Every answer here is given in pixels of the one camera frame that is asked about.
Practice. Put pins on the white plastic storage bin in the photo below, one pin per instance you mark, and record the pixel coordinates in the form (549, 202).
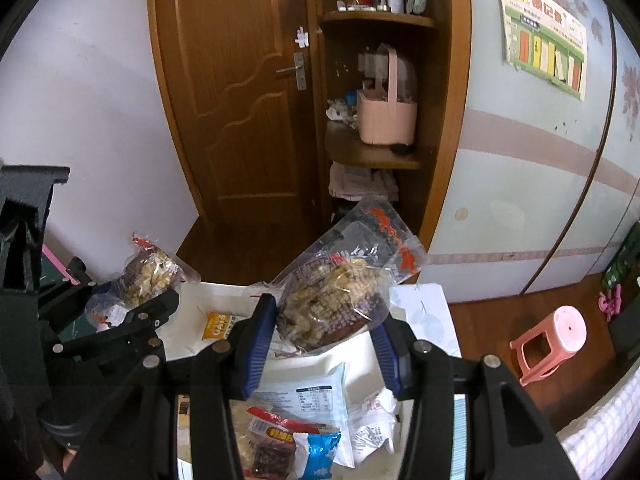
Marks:
(195, 310)

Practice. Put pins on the small white toys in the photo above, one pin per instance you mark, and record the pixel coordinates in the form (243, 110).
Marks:
(342, 107)

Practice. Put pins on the large pale snack bag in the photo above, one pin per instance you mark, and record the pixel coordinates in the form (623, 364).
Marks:
(320, 400)

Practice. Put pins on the walnut packet red print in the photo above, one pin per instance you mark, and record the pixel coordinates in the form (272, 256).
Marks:
(340, 280)

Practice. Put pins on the wall poster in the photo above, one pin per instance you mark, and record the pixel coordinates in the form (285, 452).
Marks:
(545, 35)

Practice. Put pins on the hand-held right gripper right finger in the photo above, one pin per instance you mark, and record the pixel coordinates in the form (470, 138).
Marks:
(387, 360)

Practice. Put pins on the wooden corner shelf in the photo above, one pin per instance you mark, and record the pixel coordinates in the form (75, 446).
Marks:
(445, 110)

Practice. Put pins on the green board pink edge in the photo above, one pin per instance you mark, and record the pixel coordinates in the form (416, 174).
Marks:
(56, 260)

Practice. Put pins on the white door sticker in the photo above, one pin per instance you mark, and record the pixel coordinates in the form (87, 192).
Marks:
(301, 37)

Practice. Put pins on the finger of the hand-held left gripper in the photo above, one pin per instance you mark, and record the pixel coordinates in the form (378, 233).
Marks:
(70, 305)
(145, 317)

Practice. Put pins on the white crumpled snack packet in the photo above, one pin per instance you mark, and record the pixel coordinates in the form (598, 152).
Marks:
(370, 430)

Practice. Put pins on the pink basket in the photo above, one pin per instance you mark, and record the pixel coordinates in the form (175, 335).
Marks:
(385, 115)

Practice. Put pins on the orange snack packet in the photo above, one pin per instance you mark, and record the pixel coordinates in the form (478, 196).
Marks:
(220, 327)

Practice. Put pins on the pale sliding wardrobe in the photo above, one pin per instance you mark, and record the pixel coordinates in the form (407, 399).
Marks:
(525, 185)

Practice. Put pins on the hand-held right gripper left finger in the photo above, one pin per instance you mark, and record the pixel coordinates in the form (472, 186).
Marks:
(257, 350)

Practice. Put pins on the clear pale nut packet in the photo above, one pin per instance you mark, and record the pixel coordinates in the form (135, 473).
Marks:
(150, 270)

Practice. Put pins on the pink hangers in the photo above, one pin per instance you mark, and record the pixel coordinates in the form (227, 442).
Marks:
(610, 302)

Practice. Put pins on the pink plastic stool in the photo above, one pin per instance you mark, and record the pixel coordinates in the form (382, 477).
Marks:
(555, 340)

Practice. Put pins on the checkered bed blanket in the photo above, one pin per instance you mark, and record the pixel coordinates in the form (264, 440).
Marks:
(600, 425)

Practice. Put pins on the black chair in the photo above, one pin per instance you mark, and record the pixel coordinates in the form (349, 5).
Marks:
(627, 335)

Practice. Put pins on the wooden door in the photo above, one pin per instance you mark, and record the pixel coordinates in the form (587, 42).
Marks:
(225, 110)

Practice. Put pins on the green bag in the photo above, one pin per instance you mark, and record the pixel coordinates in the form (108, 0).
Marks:
(622, 260)

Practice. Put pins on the pink folded cloth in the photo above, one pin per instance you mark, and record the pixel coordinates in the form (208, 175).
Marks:
(360, 182)

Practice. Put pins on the blue white snack packet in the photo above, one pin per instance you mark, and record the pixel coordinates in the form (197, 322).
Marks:
(317, 460)

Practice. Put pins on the dark red date packet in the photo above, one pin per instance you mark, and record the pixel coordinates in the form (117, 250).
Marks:
(270, 455)

